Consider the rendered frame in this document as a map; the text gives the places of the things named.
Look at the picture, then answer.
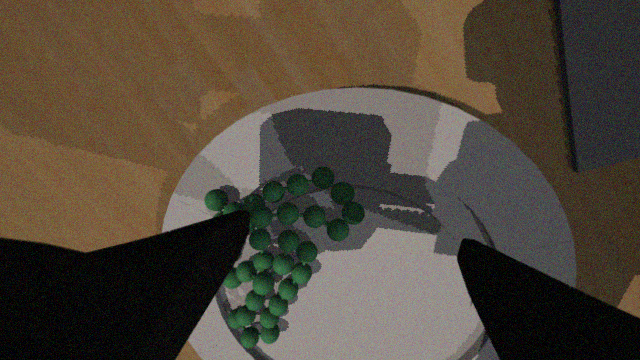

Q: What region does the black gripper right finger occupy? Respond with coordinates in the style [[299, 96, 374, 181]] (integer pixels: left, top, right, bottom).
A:
[[457, 238, 640, 360]]

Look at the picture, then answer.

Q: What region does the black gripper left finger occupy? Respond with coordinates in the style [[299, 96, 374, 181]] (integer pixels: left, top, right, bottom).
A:
[[0, 210, 250, 360]]

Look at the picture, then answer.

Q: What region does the grey round bead board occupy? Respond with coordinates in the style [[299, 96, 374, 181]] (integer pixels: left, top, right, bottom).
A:
[[162, 87, 576, 360]]

